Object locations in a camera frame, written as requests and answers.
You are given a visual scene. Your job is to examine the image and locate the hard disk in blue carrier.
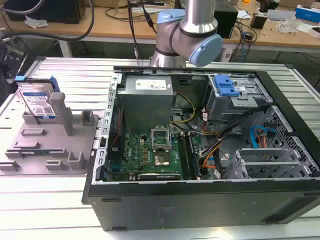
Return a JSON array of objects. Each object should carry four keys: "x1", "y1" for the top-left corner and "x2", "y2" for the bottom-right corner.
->
[{"x1": 15, "y1": 75, "x2": 60, "y2": 121}]

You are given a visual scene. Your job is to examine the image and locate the grey power supply unit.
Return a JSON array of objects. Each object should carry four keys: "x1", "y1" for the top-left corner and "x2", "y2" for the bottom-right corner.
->
[{"x1": 117, "y1": 75, "x2": 178, "y2": 131}]

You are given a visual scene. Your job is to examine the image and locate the socket cover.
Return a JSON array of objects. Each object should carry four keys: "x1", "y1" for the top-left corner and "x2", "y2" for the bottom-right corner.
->
[{"x1": 151, "y1": 127, "x2": 171, "y2": 151}]

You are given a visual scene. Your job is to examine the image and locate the green motherboard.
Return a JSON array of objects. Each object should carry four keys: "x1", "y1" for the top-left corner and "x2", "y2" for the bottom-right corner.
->
[{"x1": 104, "y1": 131, "x2": 213, "y2": 181}]

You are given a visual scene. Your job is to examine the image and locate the CPU socket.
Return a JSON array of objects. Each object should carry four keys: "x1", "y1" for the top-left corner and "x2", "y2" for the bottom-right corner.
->
[{"x1": 153, "y1": 151, "x2": 172, "y2": 168}]

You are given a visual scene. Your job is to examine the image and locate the RAM stick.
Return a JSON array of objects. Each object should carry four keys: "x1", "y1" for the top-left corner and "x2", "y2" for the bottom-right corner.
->
[{"x1": 187, "y1": 132, "x2": 201, "y2": 180}]

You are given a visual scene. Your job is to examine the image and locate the graphics card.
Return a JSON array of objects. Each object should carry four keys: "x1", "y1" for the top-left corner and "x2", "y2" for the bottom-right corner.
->
[{"x1": 128, "y1": 172, "x2": 182, "y2": 182}]

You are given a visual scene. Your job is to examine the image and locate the blue drive bay latch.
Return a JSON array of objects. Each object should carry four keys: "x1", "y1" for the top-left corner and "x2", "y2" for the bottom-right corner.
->
[{"x1": 213, "y1": 75, "x2": 240, "y2": 97}]

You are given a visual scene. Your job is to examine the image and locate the grey metal drive cage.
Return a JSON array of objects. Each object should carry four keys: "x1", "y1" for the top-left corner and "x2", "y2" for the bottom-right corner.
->
[{"x1": 207, "y1": 74, "x2": 272, "y2": 123}]

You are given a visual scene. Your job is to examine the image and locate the black open PC case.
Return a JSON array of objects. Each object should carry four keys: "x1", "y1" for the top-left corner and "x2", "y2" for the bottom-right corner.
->
[{"x1": 81, "y1": 65, "x2": 320, "y2": 232}]

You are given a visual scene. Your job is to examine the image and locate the wooden desk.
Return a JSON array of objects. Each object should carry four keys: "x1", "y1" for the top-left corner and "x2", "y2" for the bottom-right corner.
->
[{"x1": 0, "y1": 0, "x2": 320, "y2": 59}]

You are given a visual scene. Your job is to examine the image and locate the grey parts rack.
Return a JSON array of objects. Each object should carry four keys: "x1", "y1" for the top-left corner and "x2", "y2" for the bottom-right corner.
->
[{"x1": 0, "y1": 91, "x2": 99, "y2": 176}]

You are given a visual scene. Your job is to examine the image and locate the black box on desk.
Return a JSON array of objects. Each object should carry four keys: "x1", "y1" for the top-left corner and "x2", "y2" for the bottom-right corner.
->
[{"x1": 213, "y1": 4, "x2": 239, "y2": 39}]

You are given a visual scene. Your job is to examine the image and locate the small black cube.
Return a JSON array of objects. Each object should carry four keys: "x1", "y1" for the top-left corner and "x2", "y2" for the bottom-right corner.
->
[{"x1": 250, "y1": 13, "x2": 268, "y2": 29}]

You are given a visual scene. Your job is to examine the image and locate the clear plastic bag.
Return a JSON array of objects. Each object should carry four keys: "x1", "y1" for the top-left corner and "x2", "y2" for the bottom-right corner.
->
[{"x1": 24, "y1": 15, "x2": 50, "y2": 29}]

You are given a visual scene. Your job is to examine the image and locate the black computer box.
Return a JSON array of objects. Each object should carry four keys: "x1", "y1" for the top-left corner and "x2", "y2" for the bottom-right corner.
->
[{"x1": 4, "y1": 0, "x2": 87, "y2": 25}]

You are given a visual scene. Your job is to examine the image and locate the blue cardboard box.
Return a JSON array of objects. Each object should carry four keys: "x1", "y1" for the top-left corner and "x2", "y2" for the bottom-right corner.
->
[{"x1": 295, "y1": 6, "x2": 320, "y2": 21}]

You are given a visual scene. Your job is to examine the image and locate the yellow black power wire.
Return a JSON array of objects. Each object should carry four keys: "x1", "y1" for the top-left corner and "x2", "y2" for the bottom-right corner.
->
[{"x1": 168, "y1": 92, "x2": 197, "y2": 124}]

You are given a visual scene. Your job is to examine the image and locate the orange multicolour wire bundle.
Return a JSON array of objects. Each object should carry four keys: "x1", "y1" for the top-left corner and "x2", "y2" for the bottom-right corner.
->
[{"x1": 199, "y1": 128, "x2": 221, "y2": 171}]

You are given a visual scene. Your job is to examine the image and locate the black braided wire bundle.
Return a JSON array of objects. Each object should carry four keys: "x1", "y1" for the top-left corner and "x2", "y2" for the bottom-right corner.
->
[{"x1": 199, "y1": 106, "x2": 273, "y2": 156}]

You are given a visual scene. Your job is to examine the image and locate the blue SATA wire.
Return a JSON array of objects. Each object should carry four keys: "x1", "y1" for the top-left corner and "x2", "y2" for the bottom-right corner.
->
[{"x1": 249, "y1": 122, "x2": 276, "y2": 151}]

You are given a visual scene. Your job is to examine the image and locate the thin black cable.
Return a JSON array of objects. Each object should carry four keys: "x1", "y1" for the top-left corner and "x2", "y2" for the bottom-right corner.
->
[{"x1": 127, "y1": 0, "x2": 140, "y2": 60}]

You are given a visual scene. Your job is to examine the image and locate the silver disk bay bracket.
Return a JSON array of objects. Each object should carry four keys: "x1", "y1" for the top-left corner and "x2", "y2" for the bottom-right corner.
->
[{"x1": 226, "y1": 147, "x2": 305, "y2": 179}]

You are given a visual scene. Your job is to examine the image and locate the thick grey cable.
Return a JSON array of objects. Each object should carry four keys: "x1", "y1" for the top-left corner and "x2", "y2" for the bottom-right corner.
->
[{"x1": 0, "y1": 0, "x2": 95, "y2": 41}]

